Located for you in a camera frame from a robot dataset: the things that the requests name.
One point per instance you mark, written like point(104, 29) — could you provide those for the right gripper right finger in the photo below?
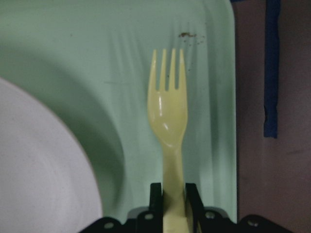
point(194, 208)

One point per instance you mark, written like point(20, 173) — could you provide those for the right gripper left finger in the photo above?
point(156, 207)

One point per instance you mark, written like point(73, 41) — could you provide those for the yellow plastic fork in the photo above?
point(167, 109)

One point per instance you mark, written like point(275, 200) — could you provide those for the white round plate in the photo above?
point(47, 184)

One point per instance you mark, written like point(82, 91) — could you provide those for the light green tray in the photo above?
point(89, 62)

